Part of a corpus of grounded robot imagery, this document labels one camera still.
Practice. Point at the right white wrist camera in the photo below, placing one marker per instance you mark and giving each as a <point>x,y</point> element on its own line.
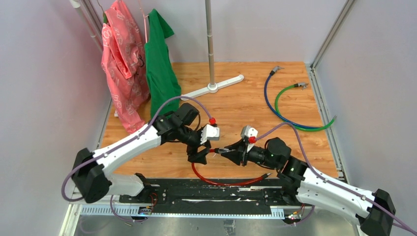
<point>249,133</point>

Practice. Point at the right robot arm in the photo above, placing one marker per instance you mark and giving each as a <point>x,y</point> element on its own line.
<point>372,211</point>

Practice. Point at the red cable lock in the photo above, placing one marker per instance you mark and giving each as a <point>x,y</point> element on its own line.
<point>228,181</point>

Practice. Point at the pink patterned garment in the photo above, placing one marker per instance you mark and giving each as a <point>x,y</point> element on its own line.
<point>124,63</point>

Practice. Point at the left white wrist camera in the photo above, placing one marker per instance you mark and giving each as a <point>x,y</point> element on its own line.
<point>210,133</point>

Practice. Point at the white clothes rack stand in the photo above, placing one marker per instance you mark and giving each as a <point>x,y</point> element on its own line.
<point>213,86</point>

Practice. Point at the aluminium frame rail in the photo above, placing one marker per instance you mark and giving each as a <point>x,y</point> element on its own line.
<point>108,217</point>

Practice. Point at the green cable lock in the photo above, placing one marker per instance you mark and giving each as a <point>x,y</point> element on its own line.
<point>295,109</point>

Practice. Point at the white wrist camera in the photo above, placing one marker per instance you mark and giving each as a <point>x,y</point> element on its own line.
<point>249,133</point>
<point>210,133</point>

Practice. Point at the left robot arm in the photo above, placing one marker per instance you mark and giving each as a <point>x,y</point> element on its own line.
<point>93,171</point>

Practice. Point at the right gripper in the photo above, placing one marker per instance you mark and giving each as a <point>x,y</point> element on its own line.
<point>241,154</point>

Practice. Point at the green t-shirt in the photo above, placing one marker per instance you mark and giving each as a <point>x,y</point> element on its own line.
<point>162,81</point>

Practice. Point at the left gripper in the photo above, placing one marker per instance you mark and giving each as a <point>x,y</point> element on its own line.
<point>198,157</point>

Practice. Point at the blue cable lock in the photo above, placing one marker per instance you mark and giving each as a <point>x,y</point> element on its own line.
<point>273,104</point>

